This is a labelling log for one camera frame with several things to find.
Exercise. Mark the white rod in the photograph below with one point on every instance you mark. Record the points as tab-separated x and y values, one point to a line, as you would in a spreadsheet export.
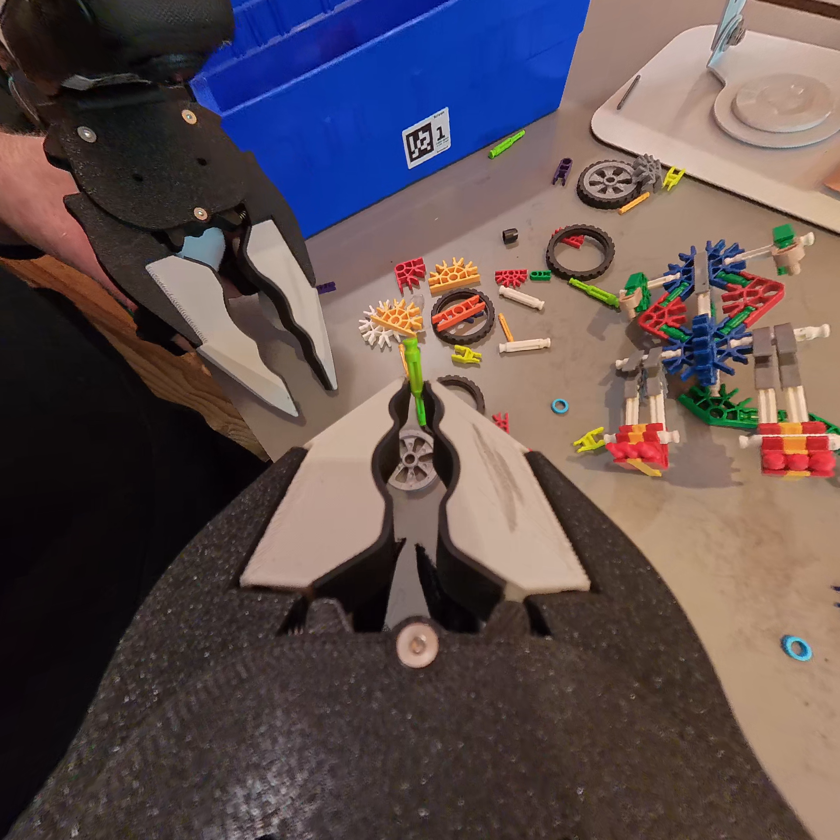
522	298
525	346

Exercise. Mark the black tyre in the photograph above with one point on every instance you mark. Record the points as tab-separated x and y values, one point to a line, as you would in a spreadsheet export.
439	328
554	262
476	394

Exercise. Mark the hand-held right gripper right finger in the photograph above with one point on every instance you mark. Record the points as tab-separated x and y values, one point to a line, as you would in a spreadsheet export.
512	518

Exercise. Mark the grey connector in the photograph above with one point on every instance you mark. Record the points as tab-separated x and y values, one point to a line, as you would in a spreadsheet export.
648	172

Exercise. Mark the yellow sun connector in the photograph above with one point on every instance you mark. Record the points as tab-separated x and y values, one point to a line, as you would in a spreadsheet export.
453	277

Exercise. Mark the small yellow clip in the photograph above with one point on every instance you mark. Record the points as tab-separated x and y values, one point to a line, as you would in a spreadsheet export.
589	439

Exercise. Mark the yellow-green connector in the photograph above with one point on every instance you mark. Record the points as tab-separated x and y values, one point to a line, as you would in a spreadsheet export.
673	179

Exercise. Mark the light green rod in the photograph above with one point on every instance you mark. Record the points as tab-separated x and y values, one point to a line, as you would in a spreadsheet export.
594	292
415	374
506	144

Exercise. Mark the blue bin with square tag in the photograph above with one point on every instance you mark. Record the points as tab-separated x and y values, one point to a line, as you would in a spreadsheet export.
361	98

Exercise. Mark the white snowflake connector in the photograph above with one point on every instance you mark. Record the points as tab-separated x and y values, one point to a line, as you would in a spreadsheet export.
374	334

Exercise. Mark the multicolour construction toy model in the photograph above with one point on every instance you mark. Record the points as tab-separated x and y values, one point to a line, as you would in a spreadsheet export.
709	341

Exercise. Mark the grey spoked wheel with tyre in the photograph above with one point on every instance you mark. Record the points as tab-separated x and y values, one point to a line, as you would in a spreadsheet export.
607	185

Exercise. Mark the small red connector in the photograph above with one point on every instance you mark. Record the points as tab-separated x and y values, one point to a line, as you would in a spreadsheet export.
569	239

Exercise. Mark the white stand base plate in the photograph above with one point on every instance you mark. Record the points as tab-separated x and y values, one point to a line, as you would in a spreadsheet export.
656	131

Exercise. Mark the orange rod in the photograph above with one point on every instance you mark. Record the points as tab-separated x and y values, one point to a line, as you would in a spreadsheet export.
505	327
403	359
634	203

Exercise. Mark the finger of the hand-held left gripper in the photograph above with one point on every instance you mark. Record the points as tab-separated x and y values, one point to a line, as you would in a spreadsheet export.
203	302
289	282

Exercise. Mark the person's left hand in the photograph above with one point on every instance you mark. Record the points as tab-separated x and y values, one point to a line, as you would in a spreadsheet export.
33	190

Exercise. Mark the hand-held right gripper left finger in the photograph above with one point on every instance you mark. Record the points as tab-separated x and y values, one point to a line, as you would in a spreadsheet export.
321	518

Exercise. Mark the orange sun connector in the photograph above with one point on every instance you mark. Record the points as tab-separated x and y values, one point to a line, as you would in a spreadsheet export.
397	316

